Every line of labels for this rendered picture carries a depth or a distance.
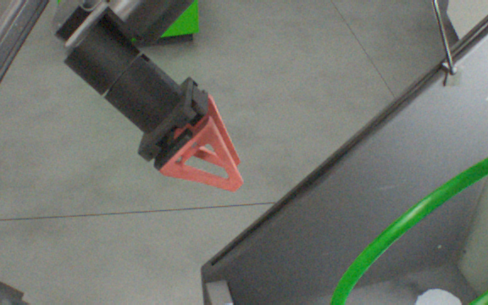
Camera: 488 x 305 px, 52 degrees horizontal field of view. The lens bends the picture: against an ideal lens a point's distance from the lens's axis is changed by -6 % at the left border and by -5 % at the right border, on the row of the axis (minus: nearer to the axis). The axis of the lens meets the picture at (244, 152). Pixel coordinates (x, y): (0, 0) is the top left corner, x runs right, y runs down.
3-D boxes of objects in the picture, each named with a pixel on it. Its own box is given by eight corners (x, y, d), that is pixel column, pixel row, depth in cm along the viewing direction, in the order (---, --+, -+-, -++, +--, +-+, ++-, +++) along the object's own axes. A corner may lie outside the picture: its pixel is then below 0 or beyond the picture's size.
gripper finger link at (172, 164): (259, 145, 56) (194, 84, 53) (266, 174, 49) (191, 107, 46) (213, 187, 57) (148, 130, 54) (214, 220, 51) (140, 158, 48)
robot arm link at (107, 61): (61, 50, 50) (49, 58, 45) (107, -2, 50) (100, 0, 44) (113, 96, 53) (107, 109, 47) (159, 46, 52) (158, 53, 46)
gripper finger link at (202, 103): (257, 136, 58) (194, 78, 55) (263, 163, 51) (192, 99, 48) (213, 178, 59) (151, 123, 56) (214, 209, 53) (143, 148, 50)
